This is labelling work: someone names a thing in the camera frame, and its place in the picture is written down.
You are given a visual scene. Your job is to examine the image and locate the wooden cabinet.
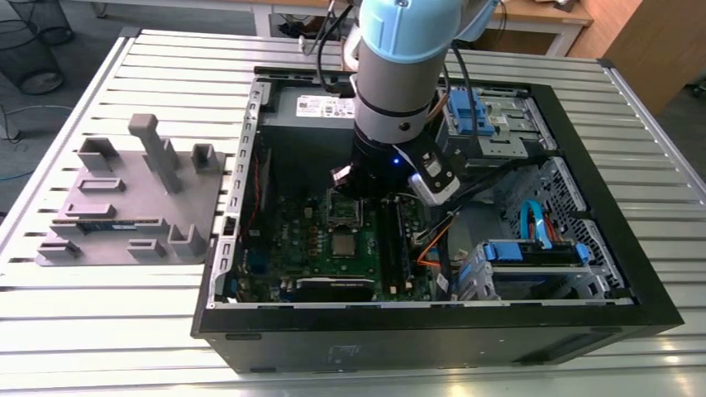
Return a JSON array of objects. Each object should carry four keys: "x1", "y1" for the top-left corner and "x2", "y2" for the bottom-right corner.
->
[{"x1": 568, "y1": 0, "x2": 706, "y2": 117}]

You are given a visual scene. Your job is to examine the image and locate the black graphics card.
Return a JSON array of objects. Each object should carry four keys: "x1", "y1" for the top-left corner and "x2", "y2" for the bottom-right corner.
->
[{"x1": 295, "y1": 275, "x2": 378, "y2": 304}]

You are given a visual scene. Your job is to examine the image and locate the grey parts rack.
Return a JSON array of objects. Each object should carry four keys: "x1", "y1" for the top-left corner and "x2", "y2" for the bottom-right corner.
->
[{"x1": 34, "y1": 113, "x2": 229, "y2": 268}]

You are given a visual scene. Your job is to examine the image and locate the white metal desk frame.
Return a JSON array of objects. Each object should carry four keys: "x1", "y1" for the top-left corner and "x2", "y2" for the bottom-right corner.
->
[{"x1": 66, "y1": 0, "x2": 354, "y2": 38}]

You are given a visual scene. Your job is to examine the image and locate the black wire mesh bin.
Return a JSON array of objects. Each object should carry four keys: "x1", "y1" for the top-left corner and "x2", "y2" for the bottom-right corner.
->
[
  {"x1": 0, "y1": 22, "x2": 66, "y2": 96},
  {"x1": 10, "y1": 0, "x2": 76, "y2": 46}
]

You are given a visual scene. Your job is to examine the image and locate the grey metal drive cage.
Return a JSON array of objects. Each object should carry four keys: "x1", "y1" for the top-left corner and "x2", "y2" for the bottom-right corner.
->
[{"x1": 435, "y1": 88, "x2": 559, "y2": 179}]

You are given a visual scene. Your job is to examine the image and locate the black RAM slot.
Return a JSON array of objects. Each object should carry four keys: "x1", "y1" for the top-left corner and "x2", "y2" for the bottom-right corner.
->
[
  {"x1": 378, "y1": 200, "x2": 391, "y2": 294},
  {"x1": 387, "y1": 200, "x2": 402, "y2": 293}
]

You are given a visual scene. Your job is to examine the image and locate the RAM stick gold contacts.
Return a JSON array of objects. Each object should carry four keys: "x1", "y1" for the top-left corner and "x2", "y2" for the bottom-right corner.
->
[{"x1": 74, "y1": 221, "x2": 143, "y2": 233}]

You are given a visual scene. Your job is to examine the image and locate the black cable bundle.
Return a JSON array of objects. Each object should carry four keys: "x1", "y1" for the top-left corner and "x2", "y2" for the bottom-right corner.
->
[{"x1": 413, "y1": 156, "x2": 557, "y2": 245}]

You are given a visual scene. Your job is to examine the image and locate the CPU socket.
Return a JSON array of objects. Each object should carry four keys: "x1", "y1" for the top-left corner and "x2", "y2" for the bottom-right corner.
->
[{"x1": 327, "y1": 230, "x2": 365, "y2": 261}]

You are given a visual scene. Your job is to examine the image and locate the blue RAM stick white label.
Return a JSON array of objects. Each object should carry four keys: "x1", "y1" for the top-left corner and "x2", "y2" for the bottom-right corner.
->
[{"x1": 398, "y1": 204, "x2": 415, "y2": 290}]

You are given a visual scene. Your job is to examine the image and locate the hard disk in blue carrier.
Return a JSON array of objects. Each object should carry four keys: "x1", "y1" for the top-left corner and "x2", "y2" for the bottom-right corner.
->
[{"x1": 482, "y1": 242, "x2": 590, "y2": 268}]

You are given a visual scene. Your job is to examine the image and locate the green Dell motherboard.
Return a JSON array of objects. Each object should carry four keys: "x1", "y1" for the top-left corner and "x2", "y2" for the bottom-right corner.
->
[{"x1": 237, "y1": 192, "x2": 438, "y2": 304}]

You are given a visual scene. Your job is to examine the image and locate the blue SATA wire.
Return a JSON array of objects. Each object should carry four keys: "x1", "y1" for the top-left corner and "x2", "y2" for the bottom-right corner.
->
[{"x1": 519, "y1": 198, "x2": 557, "y2": 250}]

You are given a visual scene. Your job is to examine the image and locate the black open PC case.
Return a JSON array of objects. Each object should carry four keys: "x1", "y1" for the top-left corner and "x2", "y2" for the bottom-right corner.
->
[{"x1": 190, "y1": 65, "x2": 685, "y2": 375}]

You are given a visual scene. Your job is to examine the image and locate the orange SATA wire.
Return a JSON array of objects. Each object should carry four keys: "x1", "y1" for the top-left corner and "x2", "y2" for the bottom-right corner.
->
[{"x1": 417, "y1": 225, "x2": 462, "y2": 270}]

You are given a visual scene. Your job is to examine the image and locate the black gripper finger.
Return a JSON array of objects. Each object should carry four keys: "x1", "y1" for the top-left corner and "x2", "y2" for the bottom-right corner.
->
[{"x1": 329, "y1": 164, "x2": 359, "y2": 199}]

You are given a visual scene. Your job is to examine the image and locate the blue board connector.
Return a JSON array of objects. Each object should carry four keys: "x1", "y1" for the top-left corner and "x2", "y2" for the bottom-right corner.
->
[{"x1": 246, "y1": 252, "x2": 271, "y2": 277}]

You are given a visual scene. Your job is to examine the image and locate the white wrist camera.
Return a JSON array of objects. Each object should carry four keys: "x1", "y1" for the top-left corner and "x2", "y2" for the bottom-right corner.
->
[{"x1": 406, "y1": 142, "x2": 462, "y2": 207}]

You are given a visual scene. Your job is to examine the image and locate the silver disk bay cage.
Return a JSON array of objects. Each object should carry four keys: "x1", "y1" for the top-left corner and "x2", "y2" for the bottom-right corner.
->
[{"x1": 451, "y1": 239, "x2": 633, "y2": 303}]

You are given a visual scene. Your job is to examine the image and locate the metal socket cover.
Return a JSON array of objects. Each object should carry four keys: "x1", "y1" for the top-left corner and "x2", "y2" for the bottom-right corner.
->
[{"x1": 326, "y1": 193, "x2": 365, "y2": 228}]

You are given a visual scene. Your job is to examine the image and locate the blue drive bay bracket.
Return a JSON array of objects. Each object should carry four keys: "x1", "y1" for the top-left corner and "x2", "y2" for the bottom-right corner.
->
[
  {"x1": 449, "y1": 110, "x2": 497, "y2": 136},
  {"x1": 449, "y1": 89, "x2": 487, "y2": 113}
]

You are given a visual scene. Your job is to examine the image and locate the grey power supply unit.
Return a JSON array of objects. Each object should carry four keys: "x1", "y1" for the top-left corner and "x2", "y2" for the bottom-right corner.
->
[{"x1": 258, "y1": 88, "x2": 366, "y2": 189}]

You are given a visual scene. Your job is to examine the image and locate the wooden desk white frame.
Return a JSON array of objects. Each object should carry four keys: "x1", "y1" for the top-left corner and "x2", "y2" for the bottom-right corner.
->
[{"x1": 479, "y1": 0, "x2": 596, "y2": 58}]

